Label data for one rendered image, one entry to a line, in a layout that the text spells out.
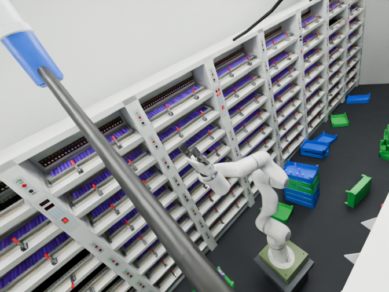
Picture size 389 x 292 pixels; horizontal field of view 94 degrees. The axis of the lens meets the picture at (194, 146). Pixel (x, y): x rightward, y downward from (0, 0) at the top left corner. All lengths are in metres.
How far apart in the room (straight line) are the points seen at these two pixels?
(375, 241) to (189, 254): 0.20
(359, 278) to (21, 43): 0.65
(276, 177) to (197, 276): 1.00
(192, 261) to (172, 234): 0.03
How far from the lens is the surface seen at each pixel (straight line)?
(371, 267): 0.28
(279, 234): 1.39
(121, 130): 1.40
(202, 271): 0.19
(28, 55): 0.55
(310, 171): 2.27
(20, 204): 1.39
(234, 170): 0.96
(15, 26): 0.56
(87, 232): 1.47
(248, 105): 2.05
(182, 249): 0.19
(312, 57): 3.17
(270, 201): 1.29
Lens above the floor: 1.97
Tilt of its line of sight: 29 degrees down
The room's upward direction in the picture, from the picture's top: 24 degrees counter-clockwise
